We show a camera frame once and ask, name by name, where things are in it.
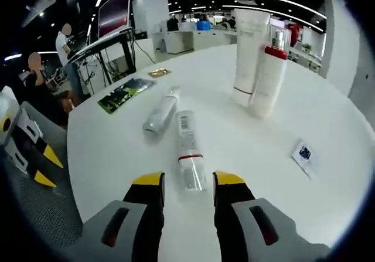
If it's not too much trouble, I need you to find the white skincare tube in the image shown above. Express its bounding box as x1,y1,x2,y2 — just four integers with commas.
233,8,271,97

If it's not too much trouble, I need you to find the red collar pump skincare bottle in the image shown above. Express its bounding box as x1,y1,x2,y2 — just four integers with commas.
248,29,288,119

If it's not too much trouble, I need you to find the green skincare mask packet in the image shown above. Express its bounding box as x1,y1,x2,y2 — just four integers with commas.
98,77,156,114

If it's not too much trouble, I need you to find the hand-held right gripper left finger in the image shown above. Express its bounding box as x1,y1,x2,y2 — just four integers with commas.
83,171,165,262

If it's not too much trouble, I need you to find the white skincare bottle clear cap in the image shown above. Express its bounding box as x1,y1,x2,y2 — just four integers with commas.
175,110,208,192

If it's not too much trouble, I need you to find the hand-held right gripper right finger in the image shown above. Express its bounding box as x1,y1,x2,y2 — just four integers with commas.
212,171,297,262

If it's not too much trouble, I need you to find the black frame standing desk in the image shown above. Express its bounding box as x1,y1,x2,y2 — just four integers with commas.
67,27,139,97

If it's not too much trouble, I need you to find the black laptop cable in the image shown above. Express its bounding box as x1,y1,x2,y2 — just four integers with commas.
132,30,156,66

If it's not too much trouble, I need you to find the gold skincare sachet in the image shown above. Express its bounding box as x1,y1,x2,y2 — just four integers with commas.
148,68,172,79

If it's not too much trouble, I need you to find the white ceiling air conditioner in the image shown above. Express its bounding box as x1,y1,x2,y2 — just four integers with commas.
22,0,57,28

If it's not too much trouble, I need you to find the white laptop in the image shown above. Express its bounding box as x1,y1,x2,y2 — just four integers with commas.
81,0,133,52

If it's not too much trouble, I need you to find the white office counter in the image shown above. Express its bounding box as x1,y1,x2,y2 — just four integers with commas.
151,27,238,55

